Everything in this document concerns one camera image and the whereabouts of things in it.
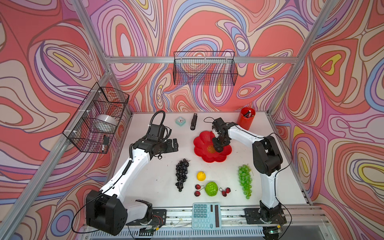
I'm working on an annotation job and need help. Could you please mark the mint green small clock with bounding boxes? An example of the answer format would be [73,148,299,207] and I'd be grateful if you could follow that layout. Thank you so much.
[175,117,186,127]

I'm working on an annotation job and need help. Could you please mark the red flower-shaped fruit bowl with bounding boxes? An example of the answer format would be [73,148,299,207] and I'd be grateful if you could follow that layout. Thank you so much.
[193,131,232,163]

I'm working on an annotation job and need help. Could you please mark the black wire basket back wall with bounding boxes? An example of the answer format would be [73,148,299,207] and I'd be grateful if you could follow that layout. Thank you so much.
[173,50,238,86]

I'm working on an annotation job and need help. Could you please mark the right red fake cherries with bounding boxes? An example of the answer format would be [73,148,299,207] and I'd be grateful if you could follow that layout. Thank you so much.
[219,188,231,197]

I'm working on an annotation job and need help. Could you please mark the black wire basket left wall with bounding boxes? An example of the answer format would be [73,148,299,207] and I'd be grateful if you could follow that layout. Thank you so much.
[63,83,130,154]

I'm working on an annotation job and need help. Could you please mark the black fake grape bunch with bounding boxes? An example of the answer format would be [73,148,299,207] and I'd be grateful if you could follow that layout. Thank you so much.
[175,159,190,192]

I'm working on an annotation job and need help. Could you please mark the red cylindrical pen holder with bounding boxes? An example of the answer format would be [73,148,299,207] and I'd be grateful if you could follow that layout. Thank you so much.
[237,107,256,130]

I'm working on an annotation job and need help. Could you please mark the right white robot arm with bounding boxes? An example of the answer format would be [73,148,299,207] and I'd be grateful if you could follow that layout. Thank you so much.
[212,118,287,225]

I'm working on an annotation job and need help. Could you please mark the green fake custard apple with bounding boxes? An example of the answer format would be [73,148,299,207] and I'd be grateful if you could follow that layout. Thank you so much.
[205,182,219,197]

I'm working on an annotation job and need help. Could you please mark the green fake grape bunch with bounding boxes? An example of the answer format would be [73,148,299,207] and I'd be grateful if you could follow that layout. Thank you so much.
[238,165,252,200]

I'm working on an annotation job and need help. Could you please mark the red fake cherries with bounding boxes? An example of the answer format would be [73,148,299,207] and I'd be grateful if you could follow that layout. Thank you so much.
[194,184,205,197]
[219,188,231,197]

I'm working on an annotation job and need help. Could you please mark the mint green calculator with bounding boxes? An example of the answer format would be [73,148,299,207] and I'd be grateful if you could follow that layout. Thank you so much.
[192,203,222,231]

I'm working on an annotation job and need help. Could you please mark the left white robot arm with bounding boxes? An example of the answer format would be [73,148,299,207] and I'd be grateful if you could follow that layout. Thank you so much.
[85,137,179,236]

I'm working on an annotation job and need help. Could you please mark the black wire basket wall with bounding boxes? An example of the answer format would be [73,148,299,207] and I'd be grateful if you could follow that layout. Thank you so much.
[63,83,130,154]
[173,50,238,86]

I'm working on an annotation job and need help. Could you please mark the yellow fake lemon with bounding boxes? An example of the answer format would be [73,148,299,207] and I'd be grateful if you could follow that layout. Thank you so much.
[197,171,206,182]

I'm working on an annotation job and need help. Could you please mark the black stapler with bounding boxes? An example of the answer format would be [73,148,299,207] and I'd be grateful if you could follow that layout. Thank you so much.
[190,113,198,131]

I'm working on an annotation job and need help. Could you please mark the left red fake cherries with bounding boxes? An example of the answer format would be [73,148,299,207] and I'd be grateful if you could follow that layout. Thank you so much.
[194,184,205,197]

